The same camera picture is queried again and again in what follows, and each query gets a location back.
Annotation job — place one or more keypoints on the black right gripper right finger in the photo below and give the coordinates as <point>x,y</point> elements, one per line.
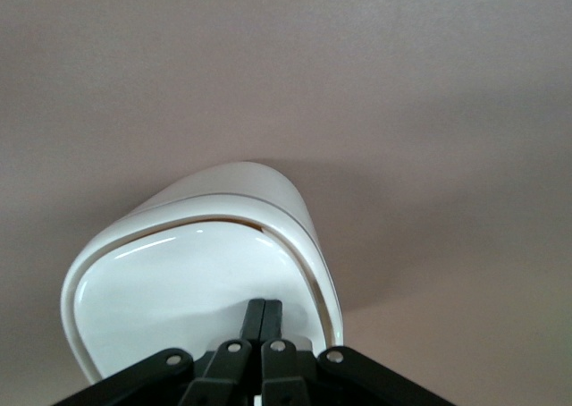
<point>295,379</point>

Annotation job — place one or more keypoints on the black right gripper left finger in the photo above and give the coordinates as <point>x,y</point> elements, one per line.
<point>223,374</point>

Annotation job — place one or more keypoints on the white glossy trash can lid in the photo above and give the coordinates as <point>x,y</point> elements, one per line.
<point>187,281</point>

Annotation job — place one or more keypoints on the white plastic trash can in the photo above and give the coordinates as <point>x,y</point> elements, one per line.
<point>286,191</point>

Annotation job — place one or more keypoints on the brown table cover mat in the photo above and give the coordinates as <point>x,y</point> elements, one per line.
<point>286,75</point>

